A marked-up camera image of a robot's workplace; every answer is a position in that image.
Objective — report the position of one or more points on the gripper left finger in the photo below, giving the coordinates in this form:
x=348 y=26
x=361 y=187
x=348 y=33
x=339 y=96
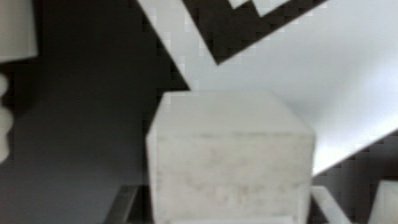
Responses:
x=123 y=205

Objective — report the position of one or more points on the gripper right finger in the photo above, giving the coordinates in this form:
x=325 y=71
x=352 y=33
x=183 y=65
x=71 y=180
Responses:
x=329 y=207

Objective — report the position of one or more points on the white table leg front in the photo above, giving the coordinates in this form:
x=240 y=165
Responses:
x=229 y=151

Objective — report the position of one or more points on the white table leg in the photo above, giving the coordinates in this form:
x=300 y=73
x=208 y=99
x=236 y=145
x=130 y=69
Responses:
x=229 y=151
x=18 y=50

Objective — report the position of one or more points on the white table leg left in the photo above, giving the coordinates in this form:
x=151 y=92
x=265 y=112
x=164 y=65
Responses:
x=18 y=50

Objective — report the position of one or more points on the white marker sheet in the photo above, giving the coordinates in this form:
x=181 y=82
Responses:
x=309 y=48

